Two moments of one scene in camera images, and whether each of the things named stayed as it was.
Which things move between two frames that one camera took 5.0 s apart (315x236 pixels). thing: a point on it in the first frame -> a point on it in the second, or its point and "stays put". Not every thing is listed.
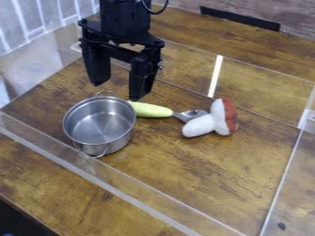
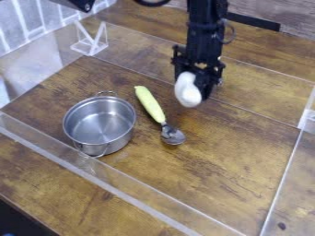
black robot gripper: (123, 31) -> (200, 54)
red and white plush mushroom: (220, 121) -> (186, 91)
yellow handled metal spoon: (147, 110) -> (170, 135)
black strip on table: (240, 18) stays put
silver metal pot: (99, 123) stays put
